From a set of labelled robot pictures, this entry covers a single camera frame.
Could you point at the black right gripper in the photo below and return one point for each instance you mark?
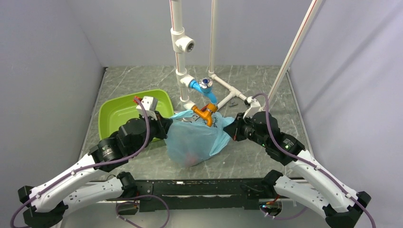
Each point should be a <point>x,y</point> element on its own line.
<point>234,129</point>

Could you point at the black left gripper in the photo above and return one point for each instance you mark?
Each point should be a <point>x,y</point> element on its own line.
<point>162,124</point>

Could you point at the blue printed plastic bag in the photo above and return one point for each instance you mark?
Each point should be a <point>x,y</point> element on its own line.
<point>190,141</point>

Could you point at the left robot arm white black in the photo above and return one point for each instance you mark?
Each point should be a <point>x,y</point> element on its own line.
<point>48,203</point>

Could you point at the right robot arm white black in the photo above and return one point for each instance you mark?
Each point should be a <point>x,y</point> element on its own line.
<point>340,205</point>

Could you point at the small grey clip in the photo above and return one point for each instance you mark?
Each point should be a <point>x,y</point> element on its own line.
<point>232,103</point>

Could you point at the green plastic basin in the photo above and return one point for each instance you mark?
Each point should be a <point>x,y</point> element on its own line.
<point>116,112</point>

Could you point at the orange plastic faucet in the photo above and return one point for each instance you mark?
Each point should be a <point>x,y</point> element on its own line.
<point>206,112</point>

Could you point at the blue plastic faucet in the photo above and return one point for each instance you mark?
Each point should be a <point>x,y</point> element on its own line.
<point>204,86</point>

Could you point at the thin white rear pipe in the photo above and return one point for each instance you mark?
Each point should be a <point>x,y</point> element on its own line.
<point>214,13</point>

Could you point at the white vertical pipe with fittings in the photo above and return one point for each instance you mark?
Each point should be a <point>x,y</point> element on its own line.
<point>182,44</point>

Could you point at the white slanted pipe red stripe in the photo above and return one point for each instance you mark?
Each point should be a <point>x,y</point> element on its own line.
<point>299,37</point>

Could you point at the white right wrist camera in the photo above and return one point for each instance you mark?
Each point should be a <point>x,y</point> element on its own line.
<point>253,107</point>

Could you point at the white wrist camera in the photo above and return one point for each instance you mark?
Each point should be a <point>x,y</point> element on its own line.
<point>149,104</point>
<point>253,107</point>

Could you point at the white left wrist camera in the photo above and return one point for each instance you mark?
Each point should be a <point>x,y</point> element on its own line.
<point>149,104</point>

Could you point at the white floor pipe frame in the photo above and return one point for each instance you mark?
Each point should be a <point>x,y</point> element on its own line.
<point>234,92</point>

